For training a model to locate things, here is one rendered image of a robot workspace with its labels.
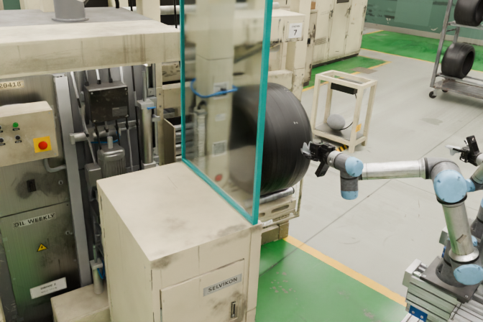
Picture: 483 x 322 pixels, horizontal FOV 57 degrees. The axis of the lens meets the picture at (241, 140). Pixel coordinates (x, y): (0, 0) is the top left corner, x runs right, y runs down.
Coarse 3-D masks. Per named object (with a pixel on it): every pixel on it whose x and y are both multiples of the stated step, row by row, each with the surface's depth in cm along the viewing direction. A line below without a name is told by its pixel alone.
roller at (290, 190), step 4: (288, 188) 241; (292, 188) 241; (276, 192) 237; (280, 192) 237; (284, 192) 238; (288, 192) 240; (292, 192) 241; (260, 196) 232; (264, 196) 232; (268, 196) 233; (272, 196) 234; (276, 196) 236; (280, 196) 237; (284, 196) 239; (260, 200) 230; (264, 200) 232; (268, 200) 233; (272, 200) 236
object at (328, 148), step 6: (312, 144) 202; (318, 144) 199; (324, 144) 199; (330, 144) 198; (312, 150) 202; (318, 150) 199; (324, 150) 197; (330, 150) 195; (312, 156) 202; (318, 156) 200; (324, 156) 198
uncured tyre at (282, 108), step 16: (272, 96) 216; (288, 96) 220; (272, 112) 209; (288, 112) 213; (304, 112) 218; (272, 128) 207; (288, 128) 210; (304, 128) 215; (272, 144) 207; (288, 144) 210; (272, 160) 209; (288, 160) 212; (304, 160) 218; (272, 176) 213; (288, 176) 218; (272, 192) 229
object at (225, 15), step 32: (192, 0) 155; (224, 0) 137; (256, 0) 123; (192, 32) 160; (224, 32) 141; (256, 32) 126; (192, 64) 165; (224, 64) 144; (256, 64) 129; (192, 96) 170; (224, 96) 148; (256, 96) 132; (192, 128) 175; (224, 128) 152; (256, 128) 135; (192, 160) 181; (224, 160) 157; (256, 160) 138; (224, 192) 161; (256, 192) 142
